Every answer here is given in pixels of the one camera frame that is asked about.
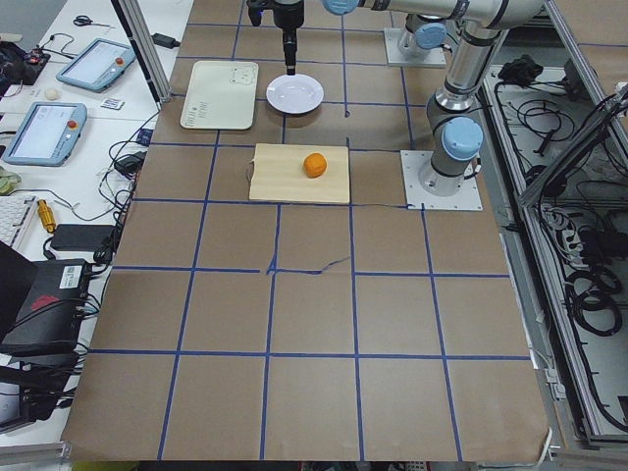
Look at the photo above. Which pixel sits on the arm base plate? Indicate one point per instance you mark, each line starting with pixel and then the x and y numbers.
pixel 425 189
pixel 422 48

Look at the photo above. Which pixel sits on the aluminium frame post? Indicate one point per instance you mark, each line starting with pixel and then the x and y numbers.
pixel 136 30

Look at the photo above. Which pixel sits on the black scissors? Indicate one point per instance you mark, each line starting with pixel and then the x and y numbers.
pixel 84 20

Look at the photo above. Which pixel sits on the upper teach pendant tablet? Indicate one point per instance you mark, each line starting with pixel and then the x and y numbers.
pixel 101 63

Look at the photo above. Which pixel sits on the aluminium cable rack frame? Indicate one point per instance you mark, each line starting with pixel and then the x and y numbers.
pixel 558 108

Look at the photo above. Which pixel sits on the teach pendant tablet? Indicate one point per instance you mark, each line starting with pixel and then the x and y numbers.
pixel 101 63
pixel 47 135

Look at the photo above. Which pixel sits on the lower teach pendant tablet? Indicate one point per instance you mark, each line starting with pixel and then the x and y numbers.
pixel 47 135

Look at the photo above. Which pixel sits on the white round plate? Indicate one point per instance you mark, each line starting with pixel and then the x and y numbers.
pixel 297 94

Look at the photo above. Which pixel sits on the white keyboard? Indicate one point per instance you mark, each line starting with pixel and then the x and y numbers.
pixel 17 212

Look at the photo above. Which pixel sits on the gold cylinder tool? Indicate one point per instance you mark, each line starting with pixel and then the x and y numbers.
pixel 46 216

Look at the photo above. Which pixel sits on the black power adapter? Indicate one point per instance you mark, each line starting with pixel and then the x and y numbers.
pixel 72 237

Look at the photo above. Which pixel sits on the cream bear tray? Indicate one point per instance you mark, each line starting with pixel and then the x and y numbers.
pixel 220 96

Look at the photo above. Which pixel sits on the wooden cutting board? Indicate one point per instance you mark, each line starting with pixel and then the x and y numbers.
pixel 278 174

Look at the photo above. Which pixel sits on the orange fruit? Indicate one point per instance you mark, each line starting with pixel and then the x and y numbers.
pixel 314 165

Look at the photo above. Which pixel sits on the black electronics box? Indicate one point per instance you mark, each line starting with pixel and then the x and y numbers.
pixel 47 317

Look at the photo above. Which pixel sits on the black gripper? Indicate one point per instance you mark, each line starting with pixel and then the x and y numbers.
pixel 286 15

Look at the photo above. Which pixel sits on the black power brick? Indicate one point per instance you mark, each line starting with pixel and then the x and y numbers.
pixel 165 41

